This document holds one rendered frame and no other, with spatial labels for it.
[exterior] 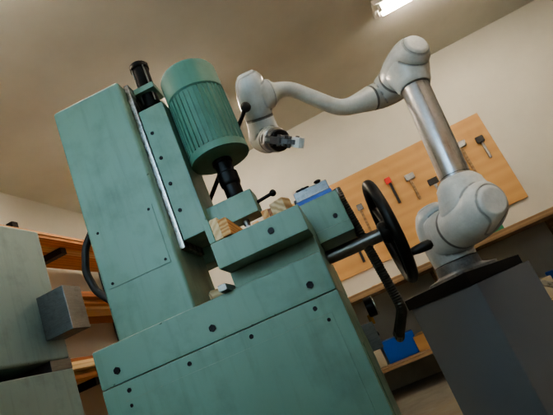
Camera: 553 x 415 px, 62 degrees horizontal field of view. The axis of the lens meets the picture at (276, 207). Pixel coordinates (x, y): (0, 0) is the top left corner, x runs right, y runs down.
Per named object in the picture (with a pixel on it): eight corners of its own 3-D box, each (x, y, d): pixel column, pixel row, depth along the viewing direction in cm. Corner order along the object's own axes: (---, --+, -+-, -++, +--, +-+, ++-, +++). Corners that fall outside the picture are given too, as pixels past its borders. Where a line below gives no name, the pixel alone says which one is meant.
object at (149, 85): (158, 99, 139) (141, 54, 144) (135, 110, 140) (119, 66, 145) (169, 110, 147) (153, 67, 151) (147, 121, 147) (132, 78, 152)
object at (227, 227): (231, 233, 99) (225, 216, 100) (223, 237, 99) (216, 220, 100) (287, 266, 162) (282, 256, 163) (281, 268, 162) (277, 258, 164)
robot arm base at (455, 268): (459, 281, 175) (453, 267, 177) (500, 261, 156) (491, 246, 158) (423, 294, 168) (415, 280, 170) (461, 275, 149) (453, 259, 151)
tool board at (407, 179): (529, 195, 403) (476, 111, 429) (322, 289, 438) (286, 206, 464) (527, 197, 407) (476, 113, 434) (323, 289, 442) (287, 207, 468)
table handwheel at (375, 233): (364, 160, 126) (394, 240, 139) (297, 191, 128) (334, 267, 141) (401, 207, 100) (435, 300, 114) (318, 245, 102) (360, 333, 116)
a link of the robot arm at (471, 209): (487, 244, 155) (530, 219, 136) (446, 254, 151) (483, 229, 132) (406, 64, 183) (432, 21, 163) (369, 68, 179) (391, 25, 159)
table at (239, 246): (350, 209, 95) (338, 184, 97) (218, 269, 98) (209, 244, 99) (359, 250, 153) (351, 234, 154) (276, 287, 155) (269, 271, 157)
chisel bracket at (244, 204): (261, 215, 124) (249, 188, 127) (214, 236, 126) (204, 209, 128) (267, 221, 132) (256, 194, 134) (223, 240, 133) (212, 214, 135)
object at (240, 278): (320, 251, 102) (313, 235, 104) (236, 289, 104) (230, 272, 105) (335, 269, 140) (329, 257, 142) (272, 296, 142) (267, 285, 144)
